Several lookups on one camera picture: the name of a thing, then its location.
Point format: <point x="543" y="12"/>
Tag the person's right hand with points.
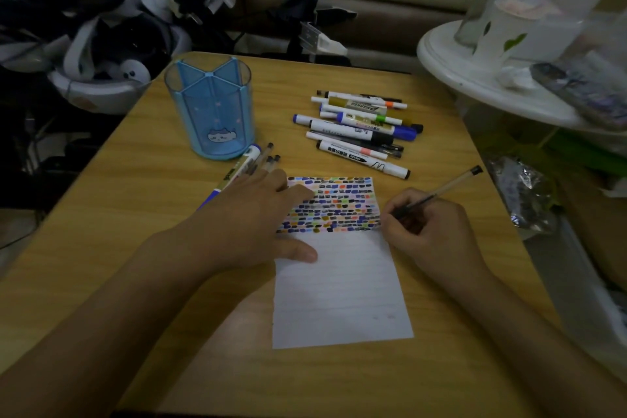
<point x="441" y="241"/>

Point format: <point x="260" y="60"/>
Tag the person's left hand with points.
<point x="240" y="226"/>

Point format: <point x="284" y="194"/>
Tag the person's left thumb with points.
<point x="296" y="251"/>

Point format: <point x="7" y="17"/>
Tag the person's right thumb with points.
<point x="399" y="234"/>

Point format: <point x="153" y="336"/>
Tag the white paper with coloured marks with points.
<point x="343" y="285"/>

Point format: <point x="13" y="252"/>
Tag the clear black gel pen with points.
<point x="453" y="186"/>

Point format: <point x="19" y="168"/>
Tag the person's left forearm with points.
<point x="98" y="324"/>

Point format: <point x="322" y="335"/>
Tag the person's right forearm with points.
<point x="539" y="354"/>

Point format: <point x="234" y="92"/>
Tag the clear pen with black cap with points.
<point x="272" y="162"/>
<point x="264" y="150"/>

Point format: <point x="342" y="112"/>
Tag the blue white marker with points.
<point x="240" y="170"/>

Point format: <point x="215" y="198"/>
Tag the pile of markers and pens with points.
<point x="362" y="131"/>

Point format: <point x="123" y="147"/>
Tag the silver foil bag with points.
<point x="524" y="192"/>

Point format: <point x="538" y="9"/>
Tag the blue transparent pen holder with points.
<point x="210" y="104"/>

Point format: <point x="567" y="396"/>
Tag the white round side table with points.
<point x="490" y="89"/>

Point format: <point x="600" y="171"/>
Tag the crumpled white tissue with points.
<point x="513" y="77"/>

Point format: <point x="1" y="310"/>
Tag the green plastic bag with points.
<point x="588" y="148"/>

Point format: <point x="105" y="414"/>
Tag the white cup with leaf print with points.
<point x="504" y="33"/>

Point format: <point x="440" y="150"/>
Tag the clear glass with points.
<point x="472" y="16"/>

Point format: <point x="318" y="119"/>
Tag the dark phone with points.
<point x="583" y="92"/>

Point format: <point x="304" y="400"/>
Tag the white headset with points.
<point x="112" y="65"/>

